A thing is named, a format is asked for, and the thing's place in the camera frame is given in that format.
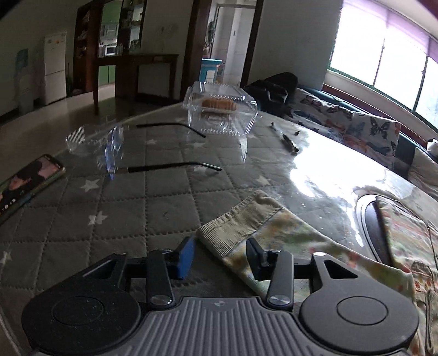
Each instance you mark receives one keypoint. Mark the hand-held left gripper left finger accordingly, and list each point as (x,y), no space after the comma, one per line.
(184,257)

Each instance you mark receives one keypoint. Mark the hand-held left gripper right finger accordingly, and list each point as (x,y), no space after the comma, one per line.
(256,260)

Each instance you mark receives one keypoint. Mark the floral print garment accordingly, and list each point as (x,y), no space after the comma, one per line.
(294,232)

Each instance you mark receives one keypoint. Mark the black-framed eyeglasses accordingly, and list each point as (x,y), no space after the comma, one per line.
(160,167)

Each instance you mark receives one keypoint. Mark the dark pen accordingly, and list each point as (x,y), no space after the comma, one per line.
(290,142)

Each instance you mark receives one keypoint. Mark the clear plastic food container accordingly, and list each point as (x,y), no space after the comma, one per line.
(222,118)

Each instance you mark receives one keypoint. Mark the bread roll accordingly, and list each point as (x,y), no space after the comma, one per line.
(219,104)

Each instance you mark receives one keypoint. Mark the butterfly print cushion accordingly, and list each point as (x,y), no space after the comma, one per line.
(356,128)

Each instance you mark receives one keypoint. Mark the black bag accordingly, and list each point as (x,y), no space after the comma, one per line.
(270,90)

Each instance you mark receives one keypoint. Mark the smartphone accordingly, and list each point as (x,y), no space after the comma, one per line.
(25,186)

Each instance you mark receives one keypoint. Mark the dark teal sofa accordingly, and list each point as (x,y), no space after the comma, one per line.
(405,147)

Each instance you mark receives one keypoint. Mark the blue plastic box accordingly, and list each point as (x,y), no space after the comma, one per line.
(210,70)

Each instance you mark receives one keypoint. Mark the pale cushion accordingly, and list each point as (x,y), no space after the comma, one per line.
(424,173)

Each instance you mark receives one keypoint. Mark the dark wooden side table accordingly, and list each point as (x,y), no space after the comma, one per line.
(130,73)

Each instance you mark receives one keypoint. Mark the panda plush toy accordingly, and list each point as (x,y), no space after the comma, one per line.
(433,145)

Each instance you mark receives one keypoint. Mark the white microwave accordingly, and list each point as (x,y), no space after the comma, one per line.
(110,50)

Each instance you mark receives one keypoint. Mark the white refrigerator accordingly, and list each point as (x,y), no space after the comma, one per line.
(54,68)

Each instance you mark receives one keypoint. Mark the dark wooden display cabinet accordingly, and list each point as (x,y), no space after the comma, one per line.
(89,44)

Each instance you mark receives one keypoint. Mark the water dispenser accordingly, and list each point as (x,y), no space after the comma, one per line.
(24,82)

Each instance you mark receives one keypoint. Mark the purple roller blind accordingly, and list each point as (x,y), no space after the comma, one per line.
(390,22)

